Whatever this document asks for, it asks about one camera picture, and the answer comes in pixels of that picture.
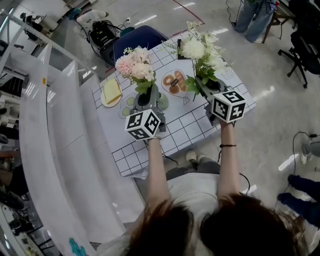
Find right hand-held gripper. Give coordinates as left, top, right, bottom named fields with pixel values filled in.
left=194, top=76, right=247, bottom=127

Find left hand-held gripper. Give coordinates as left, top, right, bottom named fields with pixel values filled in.
left=124, top=83, right=168, bottom=141

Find green vase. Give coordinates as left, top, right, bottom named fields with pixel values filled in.
left=156, top=91, right=170, bottom=111

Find pink flower bouquet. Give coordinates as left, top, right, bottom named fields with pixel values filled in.
left=114, top=46, right=157, bottom=95

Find white flower bouquet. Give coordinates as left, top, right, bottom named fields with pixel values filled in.
left=161, top=21, right=236, bottom=102

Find person's left forearm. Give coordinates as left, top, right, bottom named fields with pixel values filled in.
left=144, top=136, right=174, bottom=210

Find person's right forearm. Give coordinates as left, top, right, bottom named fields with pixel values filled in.
left=215, top=120, right=243, bottom=201

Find yellow toast slice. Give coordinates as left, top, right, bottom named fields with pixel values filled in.
left=102, top=79, right=123, bottom=106

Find white grid tablecloth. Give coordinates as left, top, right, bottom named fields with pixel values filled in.
left=91, top=34, right=257, bottom=177

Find blue chair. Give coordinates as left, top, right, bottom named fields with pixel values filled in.
left=112, top=24, right=169, bottom=66

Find person's left white shoe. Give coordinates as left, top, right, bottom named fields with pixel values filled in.
left=185, top=149, right=198, bottom=162

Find black equipment unit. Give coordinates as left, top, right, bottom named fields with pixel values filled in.
left=75, top=9, right=121, bottom=65

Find person's grey trousers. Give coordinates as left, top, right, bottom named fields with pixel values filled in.
left=165, top=156, right=221, bottom=181

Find brown wooden chair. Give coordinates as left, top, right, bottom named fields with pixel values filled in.
left=261, top=0, right=299, bottom=45

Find black office chair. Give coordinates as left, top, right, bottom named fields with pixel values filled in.
left=277, top=29, right=320, bottom=90

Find white metal shelving rack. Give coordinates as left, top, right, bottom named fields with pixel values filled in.
left=0, top=7, right=142, bottom=256

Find person's white shirt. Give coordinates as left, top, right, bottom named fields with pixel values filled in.
left=96, top=172, right=221, bottom=256

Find black picture frame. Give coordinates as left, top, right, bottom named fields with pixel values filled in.
left=176, top=38, right=195, bottom=61

